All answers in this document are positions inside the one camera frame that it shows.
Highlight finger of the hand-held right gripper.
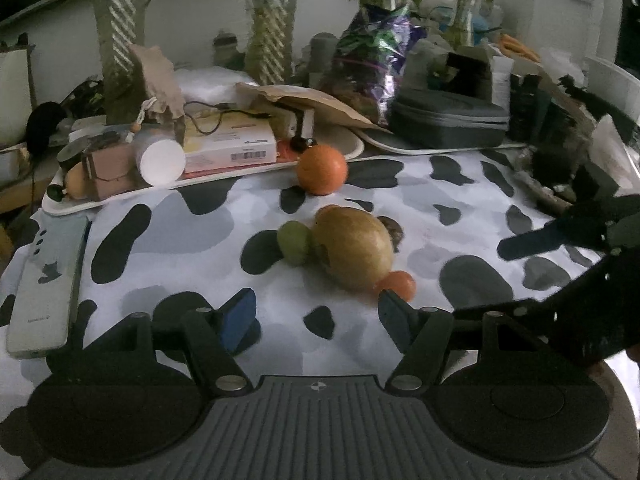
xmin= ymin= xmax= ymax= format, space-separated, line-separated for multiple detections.
xmin=452 ymin=297 xmax=551 ymax=331
xmin=497 ymin=219 xmax=571 ymax=261

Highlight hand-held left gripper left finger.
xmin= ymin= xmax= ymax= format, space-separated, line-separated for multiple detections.
xmin=82 ymin=288 xmax=257 ymax=395

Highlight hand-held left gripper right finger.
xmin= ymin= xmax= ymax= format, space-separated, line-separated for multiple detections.
xmin=377 ymin=291 xmax=556 ymax=395

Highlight small orange tomato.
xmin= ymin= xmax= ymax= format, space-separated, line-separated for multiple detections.
xmin=375 ymin=270 xmax=417 ymax=303

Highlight brown oval fruit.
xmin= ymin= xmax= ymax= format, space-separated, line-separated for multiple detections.
xmin=313 ymin=205 xmax=396 ymax=292

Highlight small dark brown fruit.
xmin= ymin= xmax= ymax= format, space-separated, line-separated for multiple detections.
xmin=376 ymin=216 xmax=404 ymax=252

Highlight green round fruit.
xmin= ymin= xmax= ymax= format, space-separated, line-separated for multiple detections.
xmin=276 ymin=221 xmax=317 ymax=266

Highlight large orange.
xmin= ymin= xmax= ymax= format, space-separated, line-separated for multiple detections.
xmin=296 ymin=144 xmax=349 ymax=196

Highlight cow print tablecloth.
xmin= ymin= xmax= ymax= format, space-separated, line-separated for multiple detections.
xmin=0 ymin=147 xmax=640 ymax=480

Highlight black boxes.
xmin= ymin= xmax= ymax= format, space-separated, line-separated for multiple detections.
xmin=509 ymin=74 xmax=543 ymax=142

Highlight grey zip case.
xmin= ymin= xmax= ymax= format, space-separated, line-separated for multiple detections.
xmin=388 ymin=86 xmax=511 ymax=150

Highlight tall white box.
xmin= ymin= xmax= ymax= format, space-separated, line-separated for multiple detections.
xmin=491 ymin=55 xmax=516 ymax=107

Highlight pink and white box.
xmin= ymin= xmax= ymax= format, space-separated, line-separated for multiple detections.
xmin=181 ymin=112 xmax=279 ymax=177

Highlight white bin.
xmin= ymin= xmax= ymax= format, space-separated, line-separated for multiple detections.
xmin=581 ymin=55 xmax=640 ymax=133

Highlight white flat tray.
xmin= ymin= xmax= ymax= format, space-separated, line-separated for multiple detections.
xmin=354 ymin=127 xmax=528 ymax=155

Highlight white cylindrical bottle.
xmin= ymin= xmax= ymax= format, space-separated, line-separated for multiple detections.
xmin=134 ymin=129 xmax=187 ymax=187

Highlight black square pot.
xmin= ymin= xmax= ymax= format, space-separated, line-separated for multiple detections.
xmin=446 ymin=51 xmax=494 ymax=100

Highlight white oval tray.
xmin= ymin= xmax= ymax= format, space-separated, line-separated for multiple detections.
xmin=41 ymin=122 xmax=366 ymax=217

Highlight small pink cardboard box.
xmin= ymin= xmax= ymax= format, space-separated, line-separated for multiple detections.
xmin=81 ymin=142 xmax=142 ymax=199

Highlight white smartphone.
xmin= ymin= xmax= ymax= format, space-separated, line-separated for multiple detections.
xmin=6 ymin=214 xmax=92 ymax=359

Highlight orange carrots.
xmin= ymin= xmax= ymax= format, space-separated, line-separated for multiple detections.
xmin=500 ymin=34 xmax=542 ymax=62

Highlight brown padded envelope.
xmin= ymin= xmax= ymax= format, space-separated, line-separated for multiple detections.
xmin=235 ymin=81 xmax=392 ymax=134

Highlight glass vase with bamboo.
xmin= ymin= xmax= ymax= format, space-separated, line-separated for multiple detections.
xmin=451 ymin=0 xmax=495 ymax=50

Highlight crumpled brown paper bag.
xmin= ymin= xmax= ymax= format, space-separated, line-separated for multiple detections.
xmin=129 ymin=44 xmax=187 ymax=128

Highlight braided plant trunk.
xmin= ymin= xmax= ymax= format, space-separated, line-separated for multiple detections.
xmin=241 ymin=0 xmax=297 ymax=87
xmin=91 ymin=0 xmax=152 ymax=124

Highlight black cable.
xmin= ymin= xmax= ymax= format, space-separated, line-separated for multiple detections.
xmin=183 ymin=101 xmax=272 ymax=137

